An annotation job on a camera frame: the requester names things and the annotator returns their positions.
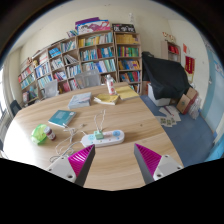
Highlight grey book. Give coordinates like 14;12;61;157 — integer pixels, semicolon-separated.
67;92;93;110

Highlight cardboard box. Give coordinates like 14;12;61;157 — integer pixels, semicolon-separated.
176;87;199;115

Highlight thin yellow book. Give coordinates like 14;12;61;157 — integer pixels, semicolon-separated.
93;93;120;106

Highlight black cloth cover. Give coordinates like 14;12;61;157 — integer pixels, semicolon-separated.
141;51;192;100

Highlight light grey chair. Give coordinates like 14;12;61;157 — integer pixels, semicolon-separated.
43;79;60;99

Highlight green charger block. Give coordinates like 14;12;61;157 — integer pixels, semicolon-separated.
93;129;105;140

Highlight teal book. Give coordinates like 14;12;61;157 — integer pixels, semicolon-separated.
47;109;77;128

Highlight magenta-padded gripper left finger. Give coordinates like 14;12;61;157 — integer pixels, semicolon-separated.
45;143;97;187

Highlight small red-labelled jar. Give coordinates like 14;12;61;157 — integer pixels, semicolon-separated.
43;125;57;141

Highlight small wooden wall shelf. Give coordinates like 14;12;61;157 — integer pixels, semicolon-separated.
160;40;182;63

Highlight dark blue chair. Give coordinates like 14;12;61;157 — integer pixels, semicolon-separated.
9;99;23;117

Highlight white power strip cord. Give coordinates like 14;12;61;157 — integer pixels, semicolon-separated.
49;123;88;163

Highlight white box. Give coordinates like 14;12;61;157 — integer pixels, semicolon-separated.
146;82;172;107

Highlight wooden bookshelf unit with books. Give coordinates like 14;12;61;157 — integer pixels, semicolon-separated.
17;17;143;104

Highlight red hanging decoration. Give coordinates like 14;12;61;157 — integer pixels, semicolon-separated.
184;55;196;75

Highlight white bottle with red label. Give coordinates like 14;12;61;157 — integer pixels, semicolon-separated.
105;74;116;96

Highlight grey mesh chair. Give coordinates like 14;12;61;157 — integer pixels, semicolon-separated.
73;69;102;90

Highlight green plastic bag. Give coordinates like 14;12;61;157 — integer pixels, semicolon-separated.
30;123;48;145

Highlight white power strip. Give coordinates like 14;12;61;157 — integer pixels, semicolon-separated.
80;129;126;148

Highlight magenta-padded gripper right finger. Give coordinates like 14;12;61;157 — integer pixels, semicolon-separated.
133;143;184;185

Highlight papers on floor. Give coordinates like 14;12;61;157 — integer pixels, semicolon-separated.
155;105;183;128

